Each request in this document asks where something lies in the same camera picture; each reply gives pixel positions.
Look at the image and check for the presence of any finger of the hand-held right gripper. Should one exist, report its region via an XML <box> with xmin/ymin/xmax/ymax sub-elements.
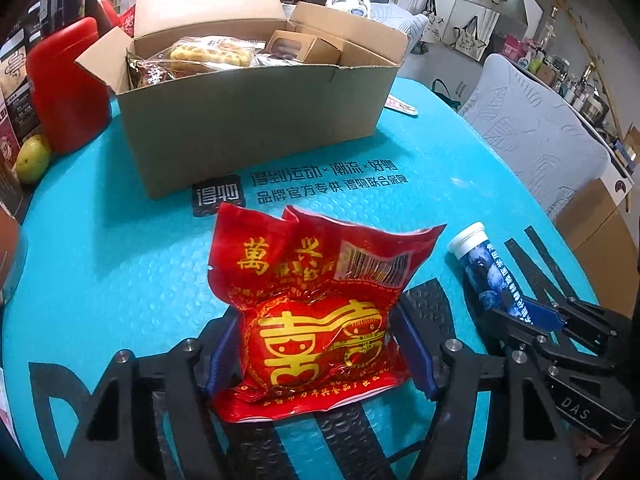
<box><xmin>481</xmin><ymin>309</ymin><xmax>617</xmax><ymax>387</ymax></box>
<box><xmin>524</xmin><ymin>299</ymin><xmax>636</xmax><ymax>362</ymax></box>

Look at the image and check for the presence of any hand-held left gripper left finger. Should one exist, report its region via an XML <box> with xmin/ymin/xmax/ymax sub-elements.
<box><xmin>64</xmin><ymin>310</ymin><xmax>247</xmax><ymax>480</ymax></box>

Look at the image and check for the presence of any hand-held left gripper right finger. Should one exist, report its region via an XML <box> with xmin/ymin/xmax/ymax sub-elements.
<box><xmin>391</xmin><ymin>302</ymin><xmax>583</xmax><ymax>480</ymax></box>

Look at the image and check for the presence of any blue tube with white cap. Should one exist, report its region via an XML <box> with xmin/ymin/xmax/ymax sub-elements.
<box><xmin>446</xmin><ymin>221</ymin><xmax>538</xmax><ymax>328</ymax></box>

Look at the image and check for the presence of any large red snack packet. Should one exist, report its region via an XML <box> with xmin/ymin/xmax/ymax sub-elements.
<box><xmin>207</xmin><ymin>202</ymin><xmax>447</xmax><ymax>423</ymax></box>

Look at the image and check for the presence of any brown cardboard box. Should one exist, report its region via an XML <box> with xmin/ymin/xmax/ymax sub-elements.
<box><xmin>75</xmin><ymin>0</ymin><xmax>412</xmax><ymax>201</ymax></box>

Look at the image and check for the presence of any dark brown snack packet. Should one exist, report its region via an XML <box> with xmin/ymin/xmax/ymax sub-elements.
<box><xmin>125</xmin><ymin>52</ymin><xmax>188</xmax><ymax>92</ymax></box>

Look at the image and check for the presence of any clear waffle packet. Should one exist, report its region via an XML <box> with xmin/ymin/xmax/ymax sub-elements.
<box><xmin>162</xmin><ymin>35</ymin><xmax>266</xmax><ymax>73</ymax></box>

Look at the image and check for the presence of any small gold carton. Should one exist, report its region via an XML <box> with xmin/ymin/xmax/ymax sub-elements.
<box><xmin>264</xmin><ymin>30</ymin><xmax>343</xmax><ymax>67</ymax></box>

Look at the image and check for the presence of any large grey covered chair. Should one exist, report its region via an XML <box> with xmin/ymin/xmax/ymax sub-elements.
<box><xmin>457</xmin><ymin>53</ymin><xmax>612</xmax><ymax>221</ymax></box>

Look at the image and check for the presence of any pink and white packet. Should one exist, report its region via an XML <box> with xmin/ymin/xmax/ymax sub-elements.
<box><xmin>387</xmin><ymin>94</ymin><xmax>418</xmax><ymax>117</ymax></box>

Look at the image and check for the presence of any row of assorted bottles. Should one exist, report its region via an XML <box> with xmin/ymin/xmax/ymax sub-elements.
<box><xmin>500</xmin><ymin>35</ymin><xmax>626</xmax><ymax>126</ymax></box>

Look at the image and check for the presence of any yellow green fruit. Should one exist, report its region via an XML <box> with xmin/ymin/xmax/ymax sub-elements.
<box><xmin>15</xmin><ymin>135</ymin><xmax>52</xmax><ymax>184</ymax></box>

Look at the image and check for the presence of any beige tote bag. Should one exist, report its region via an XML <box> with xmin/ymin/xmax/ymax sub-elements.
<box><xmin>420</xmin><ymin>0</ymin><xmax>446</xmax><ymax>43</ymax></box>
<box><xmin>452</xmin><ymin>15</ymin><xmax>488</xmax><ymax>61</ymax></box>

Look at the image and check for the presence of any red plastic canister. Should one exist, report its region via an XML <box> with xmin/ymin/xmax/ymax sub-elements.
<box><xmin>25</xmin><ymin>16</ymin><xmax>113</xmax><ymax>156</ymax></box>

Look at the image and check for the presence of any small grey covered chair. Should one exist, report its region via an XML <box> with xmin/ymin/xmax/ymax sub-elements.
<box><xmin>365</xmin><ymin>2</ymin><xmax>430</xmax><ymax>56</ymax></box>

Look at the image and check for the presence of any cream teapot with handle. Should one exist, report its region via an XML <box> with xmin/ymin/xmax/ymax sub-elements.
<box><xmin>326</xmin><ymin>0</ymin><xmax>372</xmax><ymax>18</ymax></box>

